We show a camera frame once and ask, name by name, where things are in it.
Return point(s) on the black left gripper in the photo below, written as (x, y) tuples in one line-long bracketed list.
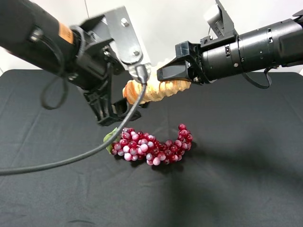
[(97, 62)]

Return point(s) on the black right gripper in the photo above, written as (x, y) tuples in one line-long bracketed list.
[(202, 63)]

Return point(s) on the beige spiral bread roll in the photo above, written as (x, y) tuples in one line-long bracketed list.
[(155, 90)]

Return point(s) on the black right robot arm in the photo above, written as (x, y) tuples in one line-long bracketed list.
[(252, 55)]

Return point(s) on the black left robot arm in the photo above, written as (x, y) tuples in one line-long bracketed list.
[(29, 32)]

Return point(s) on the red grape bunch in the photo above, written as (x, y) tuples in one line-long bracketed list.
[(135, 146)]

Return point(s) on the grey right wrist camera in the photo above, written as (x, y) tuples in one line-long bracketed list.
[(219, 21)]

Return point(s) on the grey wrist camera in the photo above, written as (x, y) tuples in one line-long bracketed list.
[(130, 48), (219, 21)]

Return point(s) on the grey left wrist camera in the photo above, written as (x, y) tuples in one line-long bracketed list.
[(130, 48)]

